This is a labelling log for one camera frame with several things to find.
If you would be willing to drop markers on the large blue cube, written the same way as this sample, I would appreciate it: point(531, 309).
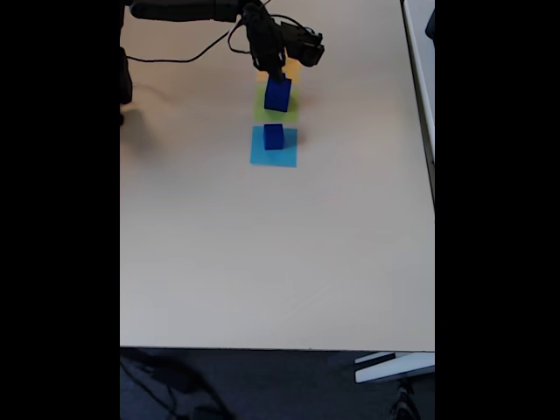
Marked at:
point(275, 98)

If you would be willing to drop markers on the medium blue cube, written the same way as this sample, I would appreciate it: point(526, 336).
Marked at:
point(273, 137)

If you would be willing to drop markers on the orange paper square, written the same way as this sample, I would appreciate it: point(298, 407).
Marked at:
point(294, 72)

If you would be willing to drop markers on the green paper square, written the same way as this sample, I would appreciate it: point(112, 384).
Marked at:
point(259, 114)

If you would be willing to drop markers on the light blue paper square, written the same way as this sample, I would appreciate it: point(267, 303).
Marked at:
point(258, 158)

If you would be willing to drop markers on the white neighbouring table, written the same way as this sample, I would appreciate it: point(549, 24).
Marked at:
point(420, 87)

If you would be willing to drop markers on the dark blue object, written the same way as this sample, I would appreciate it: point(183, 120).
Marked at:
point(431, 24)

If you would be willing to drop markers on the white table foot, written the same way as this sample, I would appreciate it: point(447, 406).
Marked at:
point(394, 369)

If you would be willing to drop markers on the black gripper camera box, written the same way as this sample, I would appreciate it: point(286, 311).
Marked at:
point(306, 44)

